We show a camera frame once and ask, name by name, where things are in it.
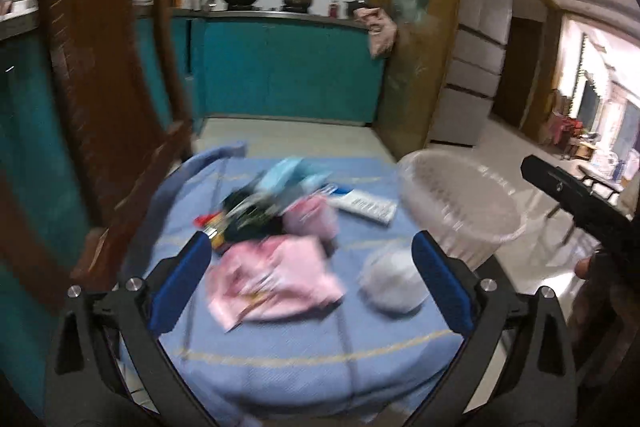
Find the white plastic bag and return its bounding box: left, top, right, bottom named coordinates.
left=361, top=241, right=429, bottom=316

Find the dark wooden bench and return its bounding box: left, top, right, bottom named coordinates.
left=545, top=176, right=625, bottom=250

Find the person's right forearm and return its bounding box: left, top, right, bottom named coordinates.
left=567, top=264, right=640, bottom=390

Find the pink hanging cloth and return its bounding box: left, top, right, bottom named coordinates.
left=352, top=7, right=399, bottom=58

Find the dark wooden door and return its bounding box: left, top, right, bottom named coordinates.
left=492, top=17, right=547, bottom=130

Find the television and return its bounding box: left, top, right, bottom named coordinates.
left=575, top=84, right=609, bottom=128

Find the teal lower kitchen cabinet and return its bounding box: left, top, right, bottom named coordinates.
left=0, top=14, right=389, bottom=308

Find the silver refrigerator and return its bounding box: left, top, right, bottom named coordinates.
left=429, top=0, right=516, bottom=148

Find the white lined waste basket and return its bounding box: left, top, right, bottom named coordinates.
left=397, top=150, right=529, bottom=271

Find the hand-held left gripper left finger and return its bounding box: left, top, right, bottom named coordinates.
left=45, top=229, right=221, bottom=427

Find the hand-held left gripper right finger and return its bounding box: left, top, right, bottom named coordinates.
left=400, top=229, right=583, bottom=427

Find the person's right hand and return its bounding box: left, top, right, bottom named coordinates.
left=574, top=254, right=608, bottom=282

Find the carved wooden chair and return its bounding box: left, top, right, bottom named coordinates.
left=0, top=0, right=197, bottom=320

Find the small pink packet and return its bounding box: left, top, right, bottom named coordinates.
left=282, top=197, right=340, bottom=244

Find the blue face mask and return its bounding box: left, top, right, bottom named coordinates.
left=254, top=157, right=327, bottom=204

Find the blue cloth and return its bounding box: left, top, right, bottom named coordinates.
left=117, top=142, right=468, bottom=419

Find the large pink plastic packaging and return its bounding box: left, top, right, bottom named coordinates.
left=206, top=237, right=347, bottom=333

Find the wood framed glass partition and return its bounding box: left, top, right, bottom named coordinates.
left=372, top=0, right=468, bottom=160

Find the white toothpaste box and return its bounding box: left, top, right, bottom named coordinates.
left=327, top=187, right=399, bottom=228

